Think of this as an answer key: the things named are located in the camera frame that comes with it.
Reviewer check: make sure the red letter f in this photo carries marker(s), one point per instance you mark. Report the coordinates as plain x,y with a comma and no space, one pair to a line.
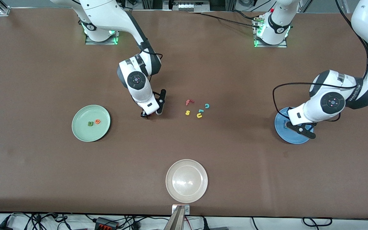
188,102

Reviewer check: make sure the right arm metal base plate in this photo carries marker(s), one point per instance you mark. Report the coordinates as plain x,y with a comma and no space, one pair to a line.
102,42

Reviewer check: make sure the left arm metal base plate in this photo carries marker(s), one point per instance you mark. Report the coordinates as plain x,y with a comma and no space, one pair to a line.
272,46

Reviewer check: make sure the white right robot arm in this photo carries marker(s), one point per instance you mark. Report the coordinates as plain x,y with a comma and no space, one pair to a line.
107,12

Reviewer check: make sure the aluminium frame profile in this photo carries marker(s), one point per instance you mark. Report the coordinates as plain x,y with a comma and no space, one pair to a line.
3,9

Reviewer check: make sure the metal camera mount pole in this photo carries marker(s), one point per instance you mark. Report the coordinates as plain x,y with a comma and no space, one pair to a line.
177,220

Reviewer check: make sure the metal frame with connectors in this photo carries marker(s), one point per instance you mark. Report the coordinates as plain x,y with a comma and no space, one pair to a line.
187,5

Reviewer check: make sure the black orange power strip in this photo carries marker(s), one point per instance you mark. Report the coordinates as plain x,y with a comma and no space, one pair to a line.
105,223

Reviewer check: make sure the beige plate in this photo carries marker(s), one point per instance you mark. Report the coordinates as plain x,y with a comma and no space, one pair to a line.
186,181

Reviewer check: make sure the blue plate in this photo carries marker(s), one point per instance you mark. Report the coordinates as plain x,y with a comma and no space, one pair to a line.
295,139

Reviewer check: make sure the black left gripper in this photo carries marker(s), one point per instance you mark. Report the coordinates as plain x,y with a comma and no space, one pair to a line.
287,111

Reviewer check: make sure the green plate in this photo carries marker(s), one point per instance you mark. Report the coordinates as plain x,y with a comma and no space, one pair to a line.
85,134

